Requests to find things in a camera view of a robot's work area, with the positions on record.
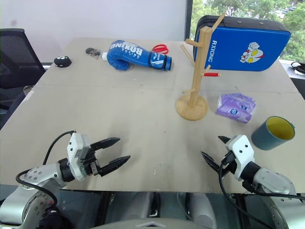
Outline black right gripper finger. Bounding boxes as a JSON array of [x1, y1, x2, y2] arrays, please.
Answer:
[[217, 135, 231, 145], [201, 150, 222, 173]]

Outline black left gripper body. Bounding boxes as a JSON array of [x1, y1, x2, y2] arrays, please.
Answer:
[[80, 144, 102, 177]]

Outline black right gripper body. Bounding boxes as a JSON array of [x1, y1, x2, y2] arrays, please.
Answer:
[[215, 152, 237, 179]]

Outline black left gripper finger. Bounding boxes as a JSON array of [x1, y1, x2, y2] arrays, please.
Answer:
[[97, 155, 132, 177], [90, 137, 121, 152]]

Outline teal cup with yellow inside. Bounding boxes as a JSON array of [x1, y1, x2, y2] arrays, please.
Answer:
[[251, 115, 297, 151]]

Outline wooden mug tree stand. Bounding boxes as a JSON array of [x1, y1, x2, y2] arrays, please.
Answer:
[[176, 12, 226, 121]]

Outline purple tissue pack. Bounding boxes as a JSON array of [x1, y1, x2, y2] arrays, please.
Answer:
[[215, 93, 257, 124]]

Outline dark rounded shape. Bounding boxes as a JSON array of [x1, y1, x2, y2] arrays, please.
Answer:
[[39, 207, 72, 229]]

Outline grey rounded robot torso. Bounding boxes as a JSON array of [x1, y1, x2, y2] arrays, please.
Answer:
[[91, 217, 217, 229]]

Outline white side desk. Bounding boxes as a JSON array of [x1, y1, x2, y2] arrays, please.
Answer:
[[279, 59, 305, 101]]

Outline black round pouch white dots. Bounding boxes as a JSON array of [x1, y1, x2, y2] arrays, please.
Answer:
[[53, 55, 72, 68]]

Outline blue boxing glove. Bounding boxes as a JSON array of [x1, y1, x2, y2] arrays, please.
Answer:
[[105, 40, 173, 72]]

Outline blue and black kick pad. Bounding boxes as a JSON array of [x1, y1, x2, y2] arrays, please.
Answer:
[[193, 15, 292, 73]]

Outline black mesh office chair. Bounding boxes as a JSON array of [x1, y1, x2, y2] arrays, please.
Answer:
[[0, 28, 46, 131]]

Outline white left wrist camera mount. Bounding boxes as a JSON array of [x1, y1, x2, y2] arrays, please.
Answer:
[[66, 133, 92, 180]]

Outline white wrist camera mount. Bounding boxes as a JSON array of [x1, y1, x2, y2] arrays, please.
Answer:
[[224, 134, 255, 182], [66, 133, 92, 180]]

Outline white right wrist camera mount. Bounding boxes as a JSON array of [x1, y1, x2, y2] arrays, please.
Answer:
[[224, 134, 255, 182]]

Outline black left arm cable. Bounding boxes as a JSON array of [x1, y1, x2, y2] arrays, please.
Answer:
[[15, 130, 77, 211]]

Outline red handled scissors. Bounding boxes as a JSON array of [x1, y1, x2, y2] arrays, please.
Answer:
[[152, 43, 170, 55]]

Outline dark window frame post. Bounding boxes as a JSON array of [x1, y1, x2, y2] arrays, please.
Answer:
[[185, 0, 193, 42]]

